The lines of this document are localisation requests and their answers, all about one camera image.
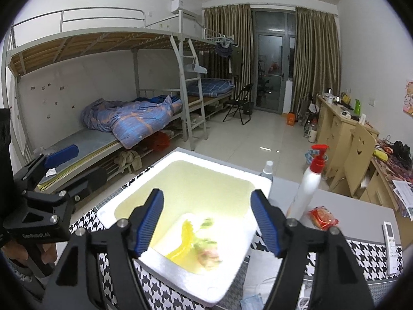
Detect white pump bottle red top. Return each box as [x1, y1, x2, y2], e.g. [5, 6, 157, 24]
[287, 144, 330, 218]

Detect white metal bunk bed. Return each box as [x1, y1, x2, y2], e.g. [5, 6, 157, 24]
[179, 10, 237, 126]
[2, 8, 197, 197]

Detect hanging dark clothes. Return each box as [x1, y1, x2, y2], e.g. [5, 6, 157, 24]
[215, 40, 242, 76]

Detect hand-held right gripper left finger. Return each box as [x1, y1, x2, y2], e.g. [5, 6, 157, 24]
[40, 188, 165, 310]

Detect white air conditioner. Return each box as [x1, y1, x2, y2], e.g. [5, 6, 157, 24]
[171, 0, 204, 18]

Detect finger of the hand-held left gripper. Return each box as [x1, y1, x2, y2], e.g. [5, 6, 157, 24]
[13, 145, 80, 192]
[3, 167, 109, 233]

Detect red bag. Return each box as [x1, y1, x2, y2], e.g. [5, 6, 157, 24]
[152, 132, 170, 152]

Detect blue spray bottle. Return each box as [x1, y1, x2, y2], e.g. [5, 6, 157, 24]
[260, 161, 274, 183]

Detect white remote control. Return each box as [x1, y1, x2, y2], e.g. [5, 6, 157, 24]
[382, 221, 402, 276]

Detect white clothes hanger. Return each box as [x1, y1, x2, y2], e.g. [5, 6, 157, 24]
[185, 56, 209, 75]

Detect blue plaid quilt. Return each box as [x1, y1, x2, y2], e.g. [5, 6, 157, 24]
[81, 95, 183, 150]

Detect brown curtain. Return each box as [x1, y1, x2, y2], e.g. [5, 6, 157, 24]
[295, 6, 341, 113]
[203, 4, 252, 107]

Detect black shoes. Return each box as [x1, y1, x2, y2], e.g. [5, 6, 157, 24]
[392, 140, 412, 165]

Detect wooden desk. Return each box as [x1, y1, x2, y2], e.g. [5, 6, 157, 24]
[314, 94, 413, 210]

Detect red snack packet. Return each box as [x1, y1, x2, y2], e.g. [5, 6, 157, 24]
[306, 206, 339, 230]

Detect glass balcony door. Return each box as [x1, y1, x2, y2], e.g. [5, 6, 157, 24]
[251, 8, 297, 113]

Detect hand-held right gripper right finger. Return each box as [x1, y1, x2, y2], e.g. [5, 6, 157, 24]
[251, 189, 376, 310]

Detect beige cloth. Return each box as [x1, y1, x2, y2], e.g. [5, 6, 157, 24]
[117, 150, 142, 172]

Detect black folding chair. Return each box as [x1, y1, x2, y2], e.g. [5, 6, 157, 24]
[223, 83, 254, 126]

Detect wall poster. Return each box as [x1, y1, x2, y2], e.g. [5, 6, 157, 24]
[403, 79, 413, 116]

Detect yellow soft toy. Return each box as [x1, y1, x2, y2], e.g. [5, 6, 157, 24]
[166, 218, 197, 260]

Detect person's left hand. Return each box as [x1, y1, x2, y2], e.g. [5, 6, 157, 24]
[3, 244, 56, 276]

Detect grey mattress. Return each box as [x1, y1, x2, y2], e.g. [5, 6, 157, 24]
[37, 126, 123, 191]

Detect wooden smiley chair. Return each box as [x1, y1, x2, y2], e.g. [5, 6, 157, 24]
[327, 123, 378, 197]

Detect pink green soft toy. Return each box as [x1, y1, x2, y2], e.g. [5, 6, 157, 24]
[192, 218, 223, 270]

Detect blue basin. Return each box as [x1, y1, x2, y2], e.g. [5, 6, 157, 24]
[305, 152, 328, 166]

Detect houndstooth tablecloth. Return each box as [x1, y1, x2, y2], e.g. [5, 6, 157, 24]
[69, 181, 404, 310]

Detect white papers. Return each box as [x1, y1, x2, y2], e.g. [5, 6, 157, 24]
[392, 181, 413, 217]

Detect blue plaid bedding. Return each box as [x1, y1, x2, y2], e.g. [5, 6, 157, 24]
[187, 78, 236, 97]

